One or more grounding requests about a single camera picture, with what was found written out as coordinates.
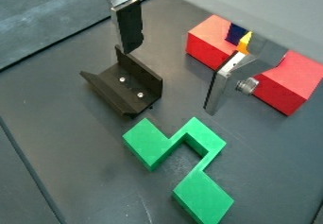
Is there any black angled fixture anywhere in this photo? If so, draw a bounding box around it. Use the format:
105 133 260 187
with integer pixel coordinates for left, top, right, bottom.
80 45 163 118

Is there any red base board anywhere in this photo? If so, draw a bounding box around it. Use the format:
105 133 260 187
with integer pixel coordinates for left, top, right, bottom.
185 15 323 115

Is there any yellow long block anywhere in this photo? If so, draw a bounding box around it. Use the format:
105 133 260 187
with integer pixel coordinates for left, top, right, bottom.
238 31 252 55

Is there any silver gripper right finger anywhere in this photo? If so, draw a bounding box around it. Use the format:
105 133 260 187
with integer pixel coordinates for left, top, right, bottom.
203 41 288 115

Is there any green U-shaped block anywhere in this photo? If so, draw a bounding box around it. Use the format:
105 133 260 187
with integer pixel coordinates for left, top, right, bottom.
123 117 234 224

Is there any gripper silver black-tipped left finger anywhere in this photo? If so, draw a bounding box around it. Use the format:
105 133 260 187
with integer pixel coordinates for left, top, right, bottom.
107 0 144 54

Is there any dark blue block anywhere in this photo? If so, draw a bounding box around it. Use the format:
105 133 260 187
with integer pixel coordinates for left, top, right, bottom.
226 24 247 45

